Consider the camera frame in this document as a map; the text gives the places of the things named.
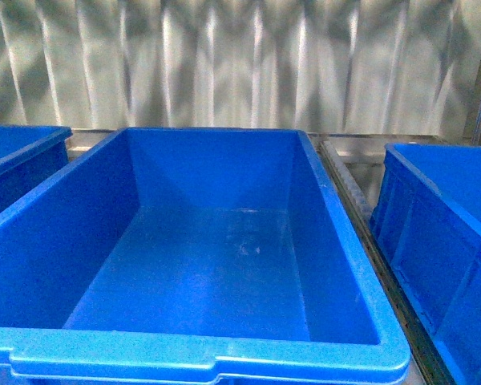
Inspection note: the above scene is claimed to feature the middle blue plastic bin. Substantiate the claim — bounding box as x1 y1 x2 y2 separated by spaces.
0 128 410 384

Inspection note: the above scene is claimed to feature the blue plastic bin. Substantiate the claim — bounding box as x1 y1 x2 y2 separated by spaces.
370 144 481 384
0 125 72 213
0 128 410 384

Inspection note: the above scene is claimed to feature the right blue plastic bin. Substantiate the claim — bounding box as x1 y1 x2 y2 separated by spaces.
370 144 481 384

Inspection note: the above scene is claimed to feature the left blue plastic bin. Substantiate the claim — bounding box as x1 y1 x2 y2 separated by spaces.
0 125 72 213

